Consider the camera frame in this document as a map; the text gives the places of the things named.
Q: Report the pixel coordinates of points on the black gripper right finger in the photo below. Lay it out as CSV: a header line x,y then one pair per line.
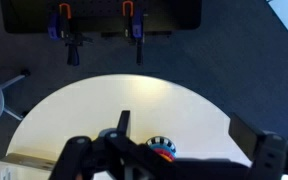
x,y
245,135

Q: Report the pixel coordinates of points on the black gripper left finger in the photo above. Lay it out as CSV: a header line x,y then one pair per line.
x,y
123,123

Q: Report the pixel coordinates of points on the right blue orange clamp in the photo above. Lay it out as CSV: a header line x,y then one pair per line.
x,y
134,26

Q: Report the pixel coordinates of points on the blue orange clamp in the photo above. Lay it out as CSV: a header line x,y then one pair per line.
x,y
134,26
59,29

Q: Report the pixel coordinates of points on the left blue orange clamp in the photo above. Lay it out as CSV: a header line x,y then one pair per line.
x,y
59,29

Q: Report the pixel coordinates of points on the wooden tray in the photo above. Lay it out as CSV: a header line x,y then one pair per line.
x,y
22,167

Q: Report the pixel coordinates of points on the black perforated board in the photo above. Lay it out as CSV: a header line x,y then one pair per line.
x,y
32,16

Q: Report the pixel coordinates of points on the ring stacking stand with rings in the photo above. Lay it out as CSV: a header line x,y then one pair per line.
x,y
163,146

